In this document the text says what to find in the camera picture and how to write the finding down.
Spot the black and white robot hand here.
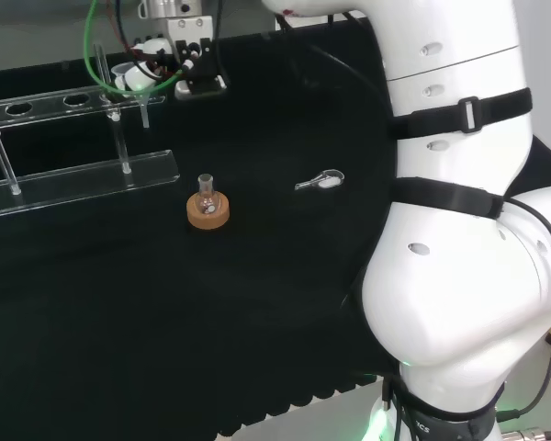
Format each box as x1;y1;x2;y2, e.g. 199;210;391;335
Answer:
114;16;231;100

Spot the clear plastic funnel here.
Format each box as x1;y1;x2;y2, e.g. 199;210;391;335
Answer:
110;62;166;129

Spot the clear funnel stand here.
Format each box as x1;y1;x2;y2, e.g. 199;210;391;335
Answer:
0;43;181;221

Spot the small round-bottom glass flask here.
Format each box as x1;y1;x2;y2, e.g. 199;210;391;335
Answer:
196;173;219;215

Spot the black bench cloth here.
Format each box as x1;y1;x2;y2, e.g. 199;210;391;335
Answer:
0;20;551;437

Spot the green cable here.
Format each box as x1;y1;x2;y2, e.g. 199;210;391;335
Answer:
84;0;189;96

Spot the cork ring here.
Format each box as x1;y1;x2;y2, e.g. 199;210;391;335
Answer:
186;191;231;231

